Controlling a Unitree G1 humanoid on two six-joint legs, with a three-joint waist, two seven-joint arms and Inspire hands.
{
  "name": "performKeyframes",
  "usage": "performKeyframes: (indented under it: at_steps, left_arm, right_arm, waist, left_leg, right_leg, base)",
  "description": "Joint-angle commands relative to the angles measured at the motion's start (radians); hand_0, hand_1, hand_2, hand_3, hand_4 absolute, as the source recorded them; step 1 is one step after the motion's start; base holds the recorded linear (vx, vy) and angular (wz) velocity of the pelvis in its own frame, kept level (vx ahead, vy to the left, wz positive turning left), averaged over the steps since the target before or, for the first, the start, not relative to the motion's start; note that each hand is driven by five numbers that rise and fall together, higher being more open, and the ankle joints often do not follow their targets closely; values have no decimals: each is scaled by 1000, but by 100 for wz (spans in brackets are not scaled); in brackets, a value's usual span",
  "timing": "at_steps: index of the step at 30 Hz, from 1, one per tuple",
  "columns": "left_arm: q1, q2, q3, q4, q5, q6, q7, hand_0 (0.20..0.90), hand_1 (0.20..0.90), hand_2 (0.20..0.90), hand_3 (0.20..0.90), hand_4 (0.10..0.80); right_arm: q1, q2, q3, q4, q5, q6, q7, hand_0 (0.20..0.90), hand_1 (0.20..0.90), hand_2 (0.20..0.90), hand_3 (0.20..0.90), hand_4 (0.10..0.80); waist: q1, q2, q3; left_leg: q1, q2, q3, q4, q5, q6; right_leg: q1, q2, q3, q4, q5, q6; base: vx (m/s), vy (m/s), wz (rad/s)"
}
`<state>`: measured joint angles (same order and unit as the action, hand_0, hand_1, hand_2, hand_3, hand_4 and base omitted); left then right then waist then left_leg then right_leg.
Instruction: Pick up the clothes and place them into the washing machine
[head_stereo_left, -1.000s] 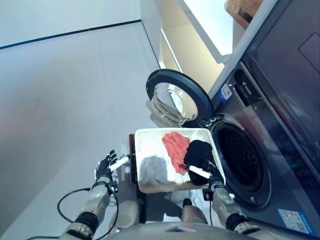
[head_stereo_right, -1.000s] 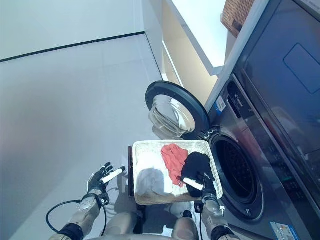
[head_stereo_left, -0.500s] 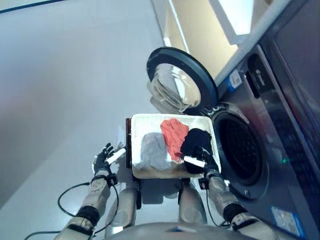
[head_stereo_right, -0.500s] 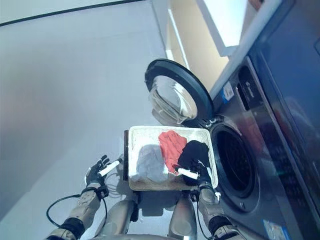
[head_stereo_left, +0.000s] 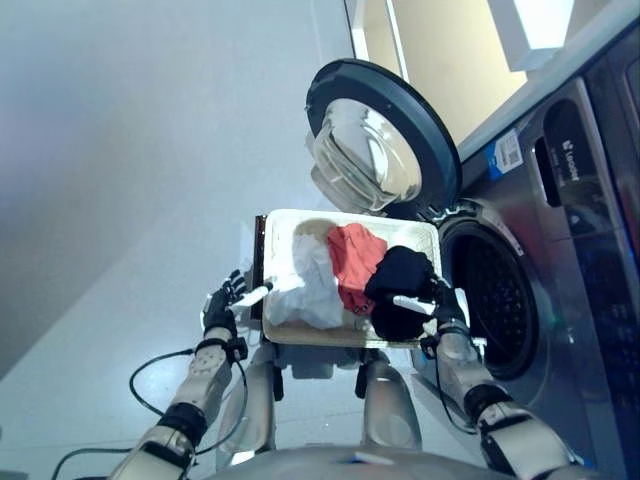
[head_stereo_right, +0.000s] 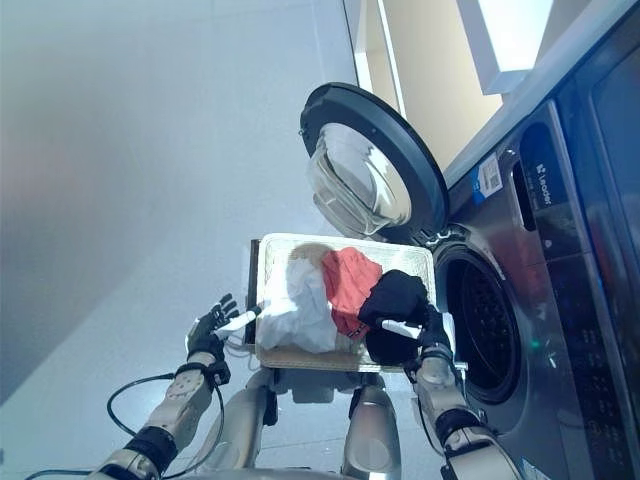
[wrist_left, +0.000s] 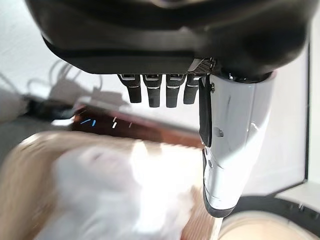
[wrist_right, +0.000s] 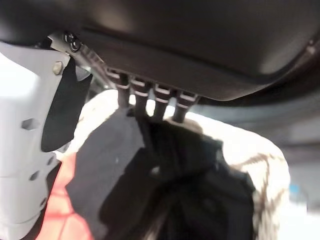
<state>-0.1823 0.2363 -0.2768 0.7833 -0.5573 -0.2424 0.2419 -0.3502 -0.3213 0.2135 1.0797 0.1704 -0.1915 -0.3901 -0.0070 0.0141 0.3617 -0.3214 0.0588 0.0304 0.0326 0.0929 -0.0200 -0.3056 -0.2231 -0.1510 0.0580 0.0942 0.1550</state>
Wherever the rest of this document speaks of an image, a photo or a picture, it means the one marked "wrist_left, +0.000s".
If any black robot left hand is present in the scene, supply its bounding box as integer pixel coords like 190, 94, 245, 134
24, 0, 315, 217

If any round glass washing machine door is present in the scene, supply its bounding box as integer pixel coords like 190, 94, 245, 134
217, 196, 320, 240

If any white garment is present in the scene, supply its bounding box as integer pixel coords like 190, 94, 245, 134
34, 142, 201, 240

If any cream wicker laundry basket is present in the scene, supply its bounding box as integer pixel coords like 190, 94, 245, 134
0, 129, 221, 240

